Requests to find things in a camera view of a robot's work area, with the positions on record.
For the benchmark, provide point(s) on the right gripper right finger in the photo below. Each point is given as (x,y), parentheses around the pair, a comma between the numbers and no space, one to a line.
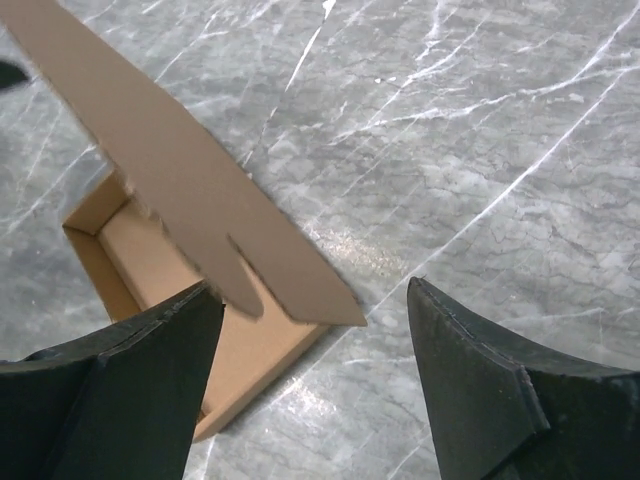
(501,406)

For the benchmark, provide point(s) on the brown cardboard box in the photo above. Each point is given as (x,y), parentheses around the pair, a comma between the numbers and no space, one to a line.
(176,210)

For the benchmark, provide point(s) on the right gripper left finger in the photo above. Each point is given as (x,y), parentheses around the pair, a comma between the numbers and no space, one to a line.
(119,403)

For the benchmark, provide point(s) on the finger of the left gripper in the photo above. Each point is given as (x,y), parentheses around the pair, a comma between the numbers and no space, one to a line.
(11,75)

